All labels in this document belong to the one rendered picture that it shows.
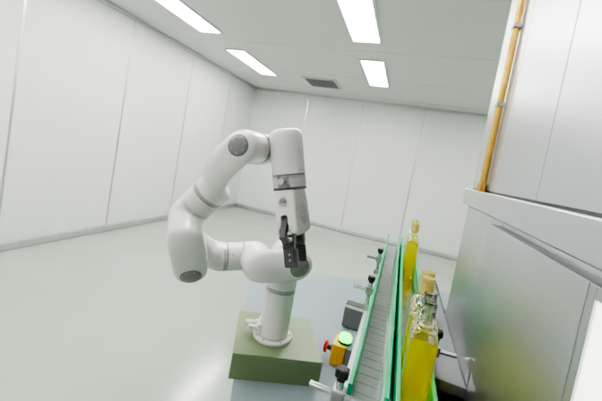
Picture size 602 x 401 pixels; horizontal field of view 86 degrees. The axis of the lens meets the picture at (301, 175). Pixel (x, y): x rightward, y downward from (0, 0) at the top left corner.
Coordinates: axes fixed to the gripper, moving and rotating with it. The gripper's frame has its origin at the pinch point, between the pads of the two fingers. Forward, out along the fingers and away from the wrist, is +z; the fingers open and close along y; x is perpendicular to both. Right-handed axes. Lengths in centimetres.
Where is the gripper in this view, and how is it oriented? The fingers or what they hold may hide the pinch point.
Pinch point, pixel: (295, 255)
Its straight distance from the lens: 74.5
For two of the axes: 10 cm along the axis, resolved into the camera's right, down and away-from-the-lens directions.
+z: 0.8, 10.0, -0.2
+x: -9.5, 0.9, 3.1
